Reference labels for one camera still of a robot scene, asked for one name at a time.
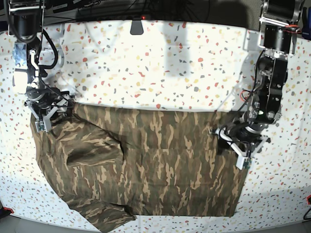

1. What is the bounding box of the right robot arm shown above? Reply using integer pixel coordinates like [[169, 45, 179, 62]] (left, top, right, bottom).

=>
[[3, 0, 74, 123]]

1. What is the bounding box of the red table clamp left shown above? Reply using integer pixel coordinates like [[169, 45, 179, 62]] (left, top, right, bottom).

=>
[[0, 207, 13, 217]]

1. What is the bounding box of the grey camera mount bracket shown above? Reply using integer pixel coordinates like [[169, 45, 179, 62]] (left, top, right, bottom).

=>
[[130, 20, 144, 35]]

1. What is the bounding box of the terrazzo pattern table cloth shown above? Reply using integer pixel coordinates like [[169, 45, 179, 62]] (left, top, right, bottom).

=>
[[0, 20, 311, 233]]

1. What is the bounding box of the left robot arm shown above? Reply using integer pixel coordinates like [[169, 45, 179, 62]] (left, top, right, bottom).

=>
[[214, 0, 304, 162]]

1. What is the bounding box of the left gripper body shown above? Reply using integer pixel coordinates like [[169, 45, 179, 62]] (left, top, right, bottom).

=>
[[221, 121, 268, 155]]

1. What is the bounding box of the red table clamp right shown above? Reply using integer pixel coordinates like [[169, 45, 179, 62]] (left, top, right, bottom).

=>
[[307, 195, 311, 205]]

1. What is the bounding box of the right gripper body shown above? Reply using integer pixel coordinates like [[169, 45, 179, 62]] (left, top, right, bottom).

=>
[[26, 87, 71, 116]]

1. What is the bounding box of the red table clamp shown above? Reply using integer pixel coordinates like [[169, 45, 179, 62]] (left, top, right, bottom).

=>
[[0, 207, 13, 217], [307, 195, 311, 205]]

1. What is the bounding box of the camouflage T-shirt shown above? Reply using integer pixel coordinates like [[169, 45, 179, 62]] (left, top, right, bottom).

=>
[[31, 104, 247, 233]]

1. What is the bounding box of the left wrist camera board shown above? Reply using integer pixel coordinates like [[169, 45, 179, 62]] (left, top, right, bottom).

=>
[[236, 155, 252, 170]]

